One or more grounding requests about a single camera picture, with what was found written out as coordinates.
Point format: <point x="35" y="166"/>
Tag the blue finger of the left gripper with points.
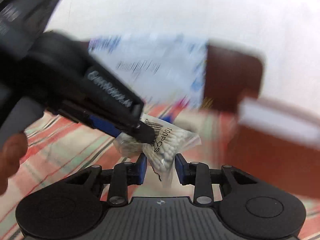
<point x="104" y="126"/>
<point x="145" y="133"/>

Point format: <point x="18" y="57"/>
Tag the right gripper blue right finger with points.
<point x="198" y="175"/>

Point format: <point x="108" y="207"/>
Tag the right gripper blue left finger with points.
<point x="124" y="175"/>

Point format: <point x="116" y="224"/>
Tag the clear cotton swab bag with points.
<point x="169" y="141"/>

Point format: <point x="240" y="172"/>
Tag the person's left hand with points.
<point x="12" y="151"/>

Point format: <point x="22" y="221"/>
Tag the white floral pillow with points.
<point x="160" y="69"/>

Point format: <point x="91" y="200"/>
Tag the red open storage box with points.
<point x="278" y="144"/>

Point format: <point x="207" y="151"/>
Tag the dark brown wooden headboard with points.
<point x="230" y="74"/>

